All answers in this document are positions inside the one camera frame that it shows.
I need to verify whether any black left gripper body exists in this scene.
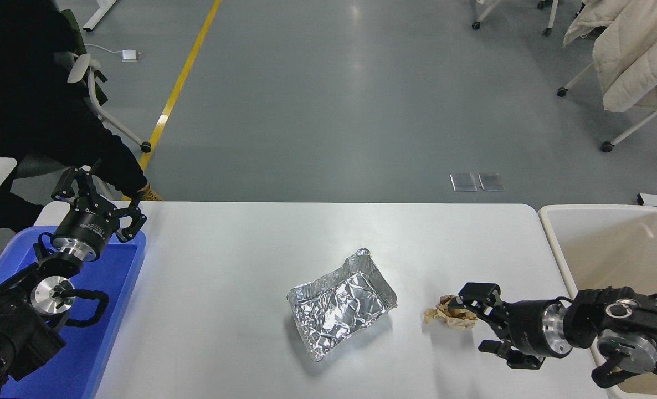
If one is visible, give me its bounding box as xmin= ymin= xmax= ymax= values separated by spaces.
xmin=52 ymin=206 xmax=115 ymax=253

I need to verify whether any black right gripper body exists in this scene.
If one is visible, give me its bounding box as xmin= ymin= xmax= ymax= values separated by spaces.
xmin=495 ymin=299 xmax=551 ymax=356

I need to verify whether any tan paper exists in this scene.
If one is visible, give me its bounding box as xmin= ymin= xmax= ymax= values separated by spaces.
xmin=424 ymin=295 xmax=479 ymax=331

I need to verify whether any foil tray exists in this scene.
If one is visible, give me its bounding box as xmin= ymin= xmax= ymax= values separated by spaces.
xmin=287 ymin=248 xmax=398 ymax=362

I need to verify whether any person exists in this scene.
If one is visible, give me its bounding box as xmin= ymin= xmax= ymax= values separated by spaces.
xmin=0 ymin=0 xmax=164 ymax=233

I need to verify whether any blue plastic tray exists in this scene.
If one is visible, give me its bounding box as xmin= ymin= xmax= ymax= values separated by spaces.
xmin=0 ymin=226 xmax=147 ymax=399

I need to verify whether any silver floor plate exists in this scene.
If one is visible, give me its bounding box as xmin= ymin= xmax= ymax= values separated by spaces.
xmin=450 ymin=173 xmax=478 ymax=192
xmin=478 ymin=172 xmax=505 ymax=192

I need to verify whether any large pale bin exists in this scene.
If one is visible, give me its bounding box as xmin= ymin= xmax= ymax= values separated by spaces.
xmin=538 ymin=204 xmax=657 ymax=399

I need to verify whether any grey office chair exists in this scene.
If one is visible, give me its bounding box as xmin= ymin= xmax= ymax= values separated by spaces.
xmin=16 ymin=53 xmax=152 ymax=179

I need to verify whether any green cloth bag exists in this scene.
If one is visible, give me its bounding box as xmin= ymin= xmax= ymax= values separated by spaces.
xmin=57 ymin=8 xmax=109 ymax=106

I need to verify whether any white desk foot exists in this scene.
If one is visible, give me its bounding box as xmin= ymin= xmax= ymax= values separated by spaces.
xmin=83 ymin=0 xmax=119 ymax=32

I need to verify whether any white chair holding coat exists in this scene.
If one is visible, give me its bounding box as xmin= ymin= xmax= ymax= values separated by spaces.
xmin=557 ymin=60 xmax=657 ymax=153

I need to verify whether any white swivel chair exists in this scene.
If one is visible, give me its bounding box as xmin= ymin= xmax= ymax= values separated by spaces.
xmin=472 ymin=0 xmax=560 ymax=37

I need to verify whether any cream padded coat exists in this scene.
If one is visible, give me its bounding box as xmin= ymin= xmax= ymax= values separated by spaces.
xmin=563 ymin=0 xmax=657 ymax=113

